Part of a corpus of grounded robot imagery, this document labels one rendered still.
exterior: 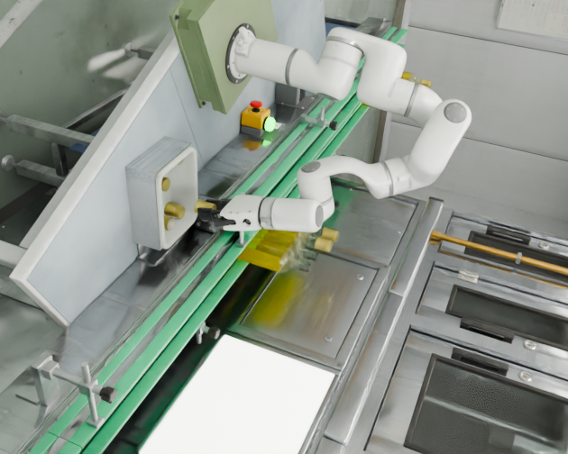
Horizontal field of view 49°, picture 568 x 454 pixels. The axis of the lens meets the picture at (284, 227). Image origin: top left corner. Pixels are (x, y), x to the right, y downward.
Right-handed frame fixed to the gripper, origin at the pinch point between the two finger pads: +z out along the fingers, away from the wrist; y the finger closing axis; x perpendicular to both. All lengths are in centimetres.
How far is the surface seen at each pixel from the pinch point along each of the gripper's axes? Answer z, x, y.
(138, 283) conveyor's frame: 15.0, -12.9, -15.5
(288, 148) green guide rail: 3, -7, 53
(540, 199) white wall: -44, -324, 614
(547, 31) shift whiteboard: -44, -120, 608
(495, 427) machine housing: -66, -57, 0
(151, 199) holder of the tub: 9.5, 6.7, -8.3
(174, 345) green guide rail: 4.0, -25.2, -21.8
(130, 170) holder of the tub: 13.1, 14.1, -8.4
